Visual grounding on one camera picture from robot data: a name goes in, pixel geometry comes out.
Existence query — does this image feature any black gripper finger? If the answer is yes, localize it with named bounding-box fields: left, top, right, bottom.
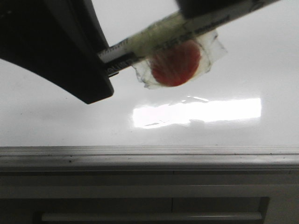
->
left=0, top=0, right=114, bottom=104
left=176, top=0, right=264, bottom=19

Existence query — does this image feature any white whiteboard marker with tape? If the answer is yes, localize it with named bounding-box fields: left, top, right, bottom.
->
left=97, top=0, right=285, bottom=91

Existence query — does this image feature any white whiteboard with aluminium frame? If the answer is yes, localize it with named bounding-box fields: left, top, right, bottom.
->
left=0, top=0, right=299, bottom=172

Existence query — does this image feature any grey cabinet with drawer handle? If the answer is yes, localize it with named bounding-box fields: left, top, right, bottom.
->
left=0, top=171, right=299, bottom=224

